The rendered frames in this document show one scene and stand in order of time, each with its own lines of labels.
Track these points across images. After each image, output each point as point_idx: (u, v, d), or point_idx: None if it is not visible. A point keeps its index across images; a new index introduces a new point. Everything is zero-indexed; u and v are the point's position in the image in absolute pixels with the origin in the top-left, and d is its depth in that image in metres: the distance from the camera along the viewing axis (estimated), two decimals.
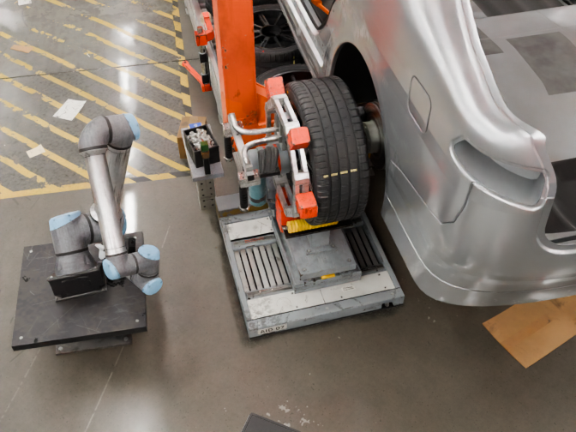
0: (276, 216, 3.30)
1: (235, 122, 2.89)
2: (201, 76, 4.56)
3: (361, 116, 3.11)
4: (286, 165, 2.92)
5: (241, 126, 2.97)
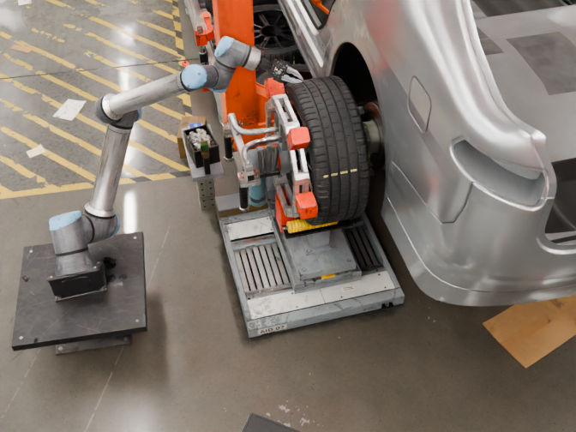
0: (276, 216, 3.30)
1: (235, 122, 2.89)
2: None
3: (361, 116, 3.11)
4: (286, 165, 2.92)
5: (241, 126, 2.97)
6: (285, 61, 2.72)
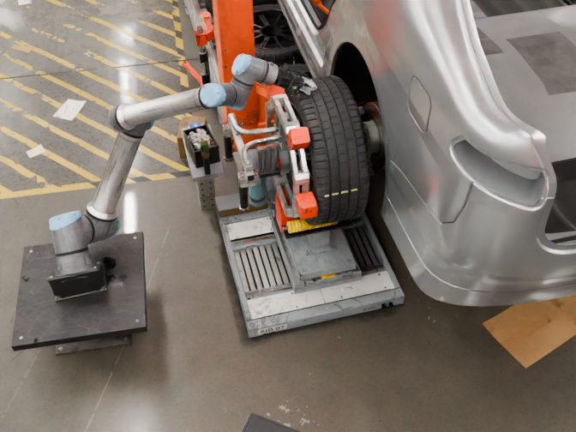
0: (276, 216, 3.30)
1: (235, 122, 2.89)
2: (201, 76, 4.56)
3: (361, 116, 3.11)
4: (286, 165, 2.92)
5: (241, 126, 2.97)
6: (301, 71, 2.71)
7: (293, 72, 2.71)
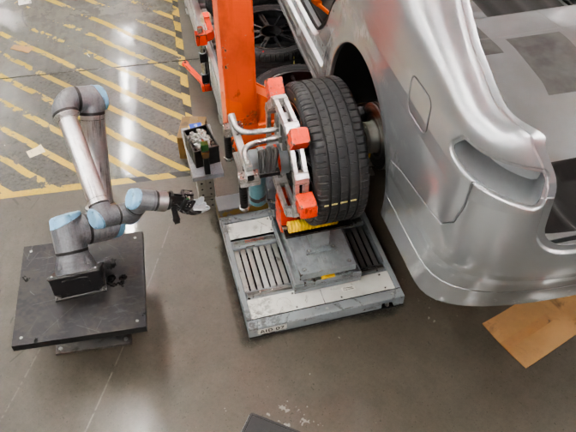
0: (276, 216, 3.30)
1: (235, 122, 2.89)
2: (201, 76, 4.56)
3: (361, 116, 3.11)
4: (286, 165, 2.92)
5: (241, 126, 2.97)
6: None
7: None
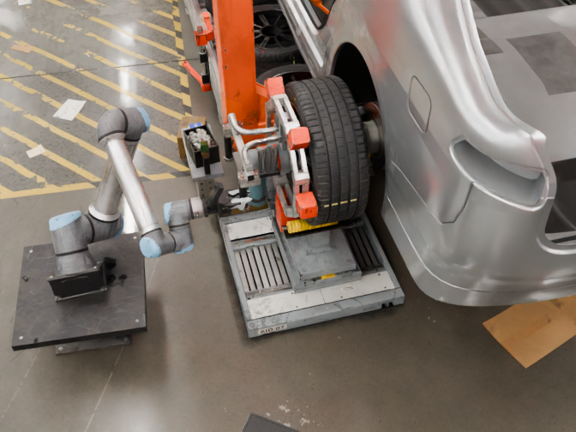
0: (276, 216, 3.30)
1: (235, 122, 2.89)
2: (201, 76, 4.56)
3: (361, 116, 3.11)
4: (286, 165, 2.92)
5: (241, 126, 2.97)
6: (229, 206, 2.79)
7: (223, 202, 2.79)
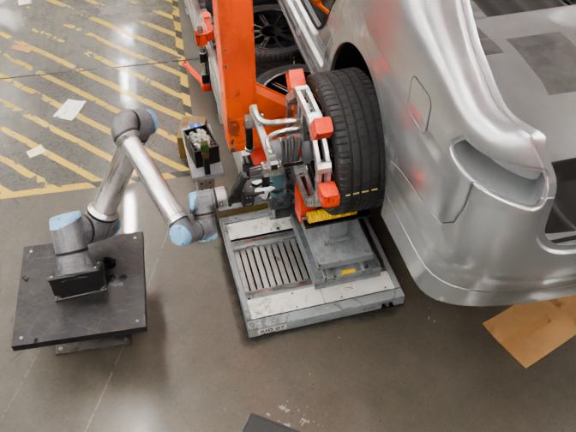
0: (295, 207, 3.34)
1: (257, 112, 2.94)
2: (201, 76, 4.56)
3: None
4: (308, 156, 2.96)
5: (262, 117, 3.01)
6: (253, 195, 2.83)
7: (247, 191, 2.84)
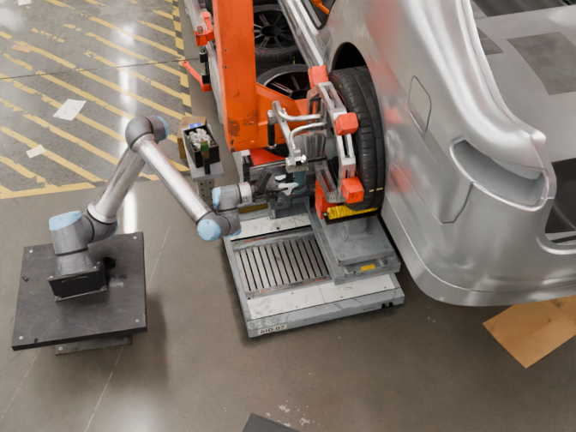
0: (315, 203, 3.36)
1: (280, 109, 2.95)
2: (201, 76, 4.56)
3: None
4: (330, 152, 2.98)
5: (285, 113, 3.03)
6: (277, 190, 2.85)
7: (271, 187, 2.86)
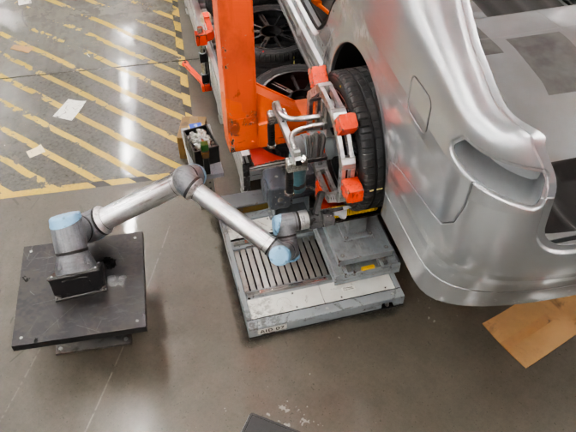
0: None
1: (280, 109, 2.95)
2: (201, 76, 4.56)
3: None
4: (330, 152, 2.98)
5: (285, 113, 3.03)
6: (333, 209, 3.00)
7: (326, 208, 3.01)
